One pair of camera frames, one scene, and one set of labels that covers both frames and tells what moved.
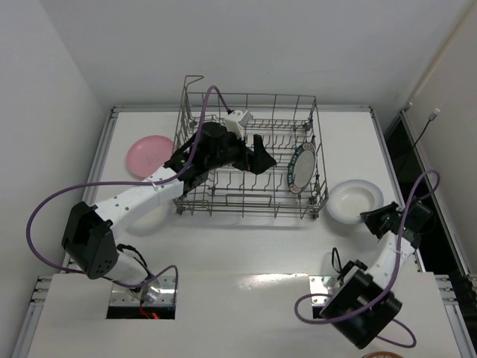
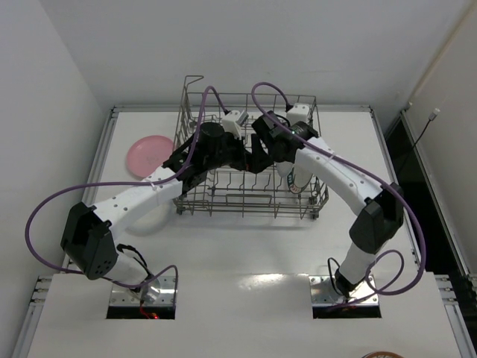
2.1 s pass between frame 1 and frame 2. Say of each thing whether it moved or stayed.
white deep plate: moved
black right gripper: moved
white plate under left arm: stayed
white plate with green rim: stayed
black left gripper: stayed
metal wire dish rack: stayed
